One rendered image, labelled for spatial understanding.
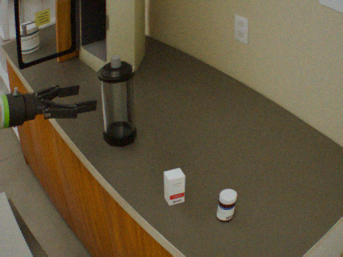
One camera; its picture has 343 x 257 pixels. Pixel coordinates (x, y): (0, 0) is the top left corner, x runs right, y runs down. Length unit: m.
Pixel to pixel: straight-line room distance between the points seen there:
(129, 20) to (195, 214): 0.81
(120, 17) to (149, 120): 0.42
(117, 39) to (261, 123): 0.61
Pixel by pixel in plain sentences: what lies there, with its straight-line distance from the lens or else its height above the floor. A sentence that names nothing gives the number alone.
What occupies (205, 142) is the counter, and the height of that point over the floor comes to 0.94.
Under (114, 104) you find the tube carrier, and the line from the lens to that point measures 1.16.
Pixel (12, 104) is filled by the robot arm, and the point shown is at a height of 1.21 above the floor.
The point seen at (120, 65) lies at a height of 1.18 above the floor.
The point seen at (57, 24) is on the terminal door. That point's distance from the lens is 1.74.
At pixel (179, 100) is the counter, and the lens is 1.45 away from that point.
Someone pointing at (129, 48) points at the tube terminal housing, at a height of 1.06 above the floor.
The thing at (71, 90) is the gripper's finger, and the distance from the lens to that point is 1.18.
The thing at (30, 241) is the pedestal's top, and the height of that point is 0.94.
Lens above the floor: 1.66
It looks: 34 degrees down
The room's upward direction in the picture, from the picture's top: straight up
